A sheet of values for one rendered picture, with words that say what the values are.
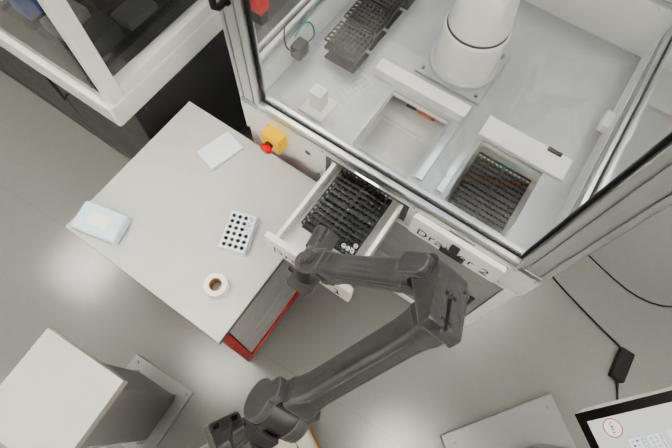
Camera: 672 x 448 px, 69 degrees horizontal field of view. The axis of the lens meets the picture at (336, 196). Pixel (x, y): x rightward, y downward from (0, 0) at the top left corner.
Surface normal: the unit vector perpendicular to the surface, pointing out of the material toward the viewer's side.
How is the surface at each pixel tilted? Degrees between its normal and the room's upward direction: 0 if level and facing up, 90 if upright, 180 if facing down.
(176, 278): 0
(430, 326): 59
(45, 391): 0
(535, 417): 5
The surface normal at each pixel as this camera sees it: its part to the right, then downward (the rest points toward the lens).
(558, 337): 0.03, -0.41
